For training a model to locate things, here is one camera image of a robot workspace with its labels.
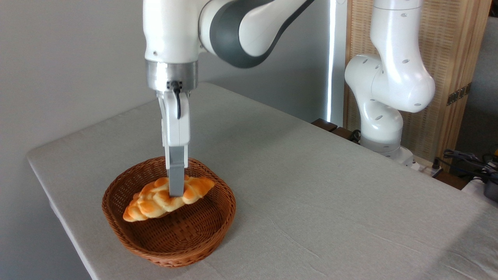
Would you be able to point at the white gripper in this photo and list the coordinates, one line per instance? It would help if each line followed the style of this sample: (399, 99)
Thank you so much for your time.
(176, 130)

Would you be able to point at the long braided bread loaf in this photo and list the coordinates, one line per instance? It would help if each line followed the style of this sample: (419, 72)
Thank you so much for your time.
(153, 204)

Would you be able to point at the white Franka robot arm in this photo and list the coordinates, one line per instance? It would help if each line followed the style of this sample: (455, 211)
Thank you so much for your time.
(171, 31)

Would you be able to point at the brown wicker basket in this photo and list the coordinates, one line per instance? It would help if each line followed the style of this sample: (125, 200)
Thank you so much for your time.
(186, 237)

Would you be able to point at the dark brown wooden board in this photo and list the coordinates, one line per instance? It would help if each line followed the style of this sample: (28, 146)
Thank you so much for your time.
(325, 124)

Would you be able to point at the grey tablecloth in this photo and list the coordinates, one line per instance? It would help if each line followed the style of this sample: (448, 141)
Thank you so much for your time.
(350, 217)

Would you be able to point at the white power strip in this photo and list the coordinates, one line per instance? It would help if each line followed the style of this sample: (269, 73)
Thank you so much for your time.
(425, 166)

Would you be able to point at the dark metal screen hinge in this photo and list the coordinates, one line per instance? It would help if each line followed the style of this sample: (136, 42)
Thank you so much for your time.
(459, 94)

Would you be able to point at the grey box device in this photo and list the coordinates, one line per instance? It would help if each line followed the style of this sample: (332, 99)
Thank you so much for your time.
(491, 191)

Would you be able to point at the white vertical light post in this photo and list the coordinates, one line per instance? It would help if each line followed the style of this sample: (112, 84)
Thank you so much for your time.
(337, 58)

